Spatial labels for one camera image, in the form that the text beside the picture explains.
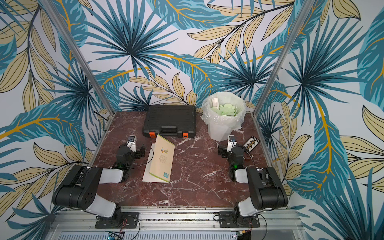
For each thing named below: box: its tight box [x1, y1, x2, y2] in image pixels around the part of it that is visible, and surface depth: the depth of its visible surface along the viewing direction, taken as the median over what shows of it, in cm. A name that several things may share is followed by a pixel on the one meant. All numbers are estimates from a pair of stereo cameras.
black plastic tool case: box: [142, 104, 197, 139], surface depth 105 cm
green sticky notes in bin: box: [210, 103, 238, 117], surface depth 97 cm
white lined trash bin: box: [200, 91, 246, 142], surface depth 92 cm
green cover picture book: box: [142, 133, 175, 183], surface depth 89 cm
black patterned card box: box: [243, 135, 261, 154], surface depth 103 cm
